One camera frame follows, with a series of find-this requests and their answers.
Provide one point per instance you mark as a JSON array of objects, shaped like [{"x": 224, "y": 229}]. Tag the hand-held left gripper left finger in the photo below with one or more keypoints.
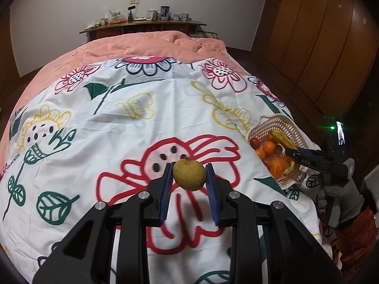
[{"x": 165, "y": 193}]

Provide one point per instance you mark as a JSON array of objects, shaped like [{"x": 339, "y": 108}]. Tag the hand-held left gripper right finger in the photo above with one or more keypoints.
[{"x": 212, "y": 195}]

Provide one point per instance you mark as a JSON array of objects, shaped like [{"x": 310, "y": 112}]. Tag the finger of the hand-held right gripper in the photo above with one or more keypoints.
[
  {"x": 305, "y": 152},
  {"x": 311, "y": 162}
]

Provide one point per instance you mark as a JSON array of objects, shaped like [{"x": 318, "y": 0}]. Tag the banana bunch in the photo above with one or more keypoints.
[{"x": 284, "y": 139}]

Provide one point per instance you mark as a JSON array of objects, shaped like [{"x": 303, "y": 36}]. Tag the yellow-green pear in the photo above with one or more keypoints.
[{"x": 189, "y": 174}]

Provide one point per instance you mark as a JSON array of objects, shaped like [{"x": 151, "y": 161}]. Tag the small tangerine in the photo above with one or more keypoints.
[
  {"x": 268, "y": 148},
  {"x": 260, "y": 154},
  {"x": 270, "y": 137}
]

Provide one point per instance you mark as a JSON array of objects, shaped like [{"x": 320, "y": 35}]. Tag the white plastic basket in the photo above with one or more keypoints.
[{"x": 266, "y": 124}]

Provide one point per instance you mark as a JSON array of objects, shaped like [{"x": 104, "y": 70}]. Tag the small red tomato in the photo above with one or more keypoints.
[{"x": 255, "y": 142}]

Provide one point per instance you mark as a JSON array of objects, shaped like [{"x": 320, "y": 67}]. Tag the person's right hand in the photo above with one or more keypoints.
[{"x": 351, "y": 199}]

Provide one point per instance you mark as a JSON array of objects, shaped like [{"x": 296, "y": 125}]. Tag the floral printed blanket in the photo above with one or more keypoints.
[{"x": 118, "y": 130}]

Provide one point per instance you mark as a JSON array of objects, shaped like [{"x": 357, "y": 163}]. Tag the orange cloth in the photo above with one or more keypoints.
[{"x": 355, "y": 242}]

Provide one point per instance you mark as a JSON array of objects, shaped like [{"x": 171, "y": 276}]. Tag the wooden wardrobe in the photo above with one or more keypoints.
[{"x": 319, "y": 35}]

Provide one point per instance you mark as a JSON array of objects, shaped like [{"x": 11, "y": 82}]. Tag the pink quilt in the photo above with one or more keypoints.
[{"x": 133, "y": 44}]

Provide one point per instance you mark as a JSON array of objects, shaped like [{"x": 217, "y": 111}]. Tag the patterned pillow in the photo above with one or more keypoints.
[{"x": 204, "y": 34}]

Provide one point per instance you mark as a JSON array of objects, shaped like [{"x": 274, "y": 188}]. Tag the wooden headboard shelf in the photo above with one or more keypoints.
[{"x": 142, "y": 29}]

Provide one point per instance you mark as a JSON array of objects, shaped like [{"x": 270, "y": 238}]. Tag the row of small cups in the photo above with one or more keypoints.
[{"x": 180, "y": 16}]

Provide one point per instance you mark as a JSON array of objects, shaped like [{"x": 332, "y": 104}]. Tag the clear glass jar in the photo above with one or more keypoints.
[{"x": 151, "y": 14}]

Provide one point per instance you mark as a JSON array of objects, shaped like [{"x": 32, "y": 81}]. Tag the small black sign stand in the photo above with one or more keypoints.
[{"x": 132, "y": 13}]

